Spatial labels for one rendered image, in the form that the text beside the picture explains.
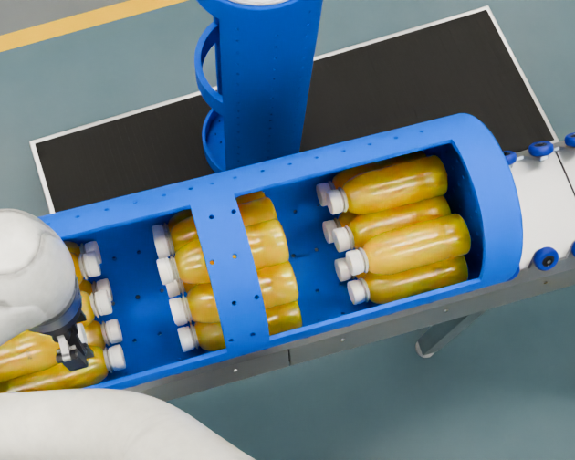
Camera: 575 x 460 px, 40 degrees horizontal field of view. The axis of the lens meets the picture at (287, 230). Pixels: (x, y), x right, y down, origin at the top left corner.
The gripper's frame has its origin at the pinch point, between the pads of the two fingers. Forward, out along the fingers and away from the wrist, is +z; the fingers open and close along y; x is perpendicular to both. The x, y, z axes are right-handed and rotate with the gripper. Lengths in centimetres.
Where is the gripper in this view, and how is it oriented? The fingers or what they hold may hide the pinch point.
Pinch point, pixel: (76, 334)
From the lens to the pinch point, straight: 121.2
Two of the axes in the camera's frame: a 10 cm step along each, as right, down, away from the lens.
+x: -9.6, 2.4, -1.5
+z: -0.7, 3.4, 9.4
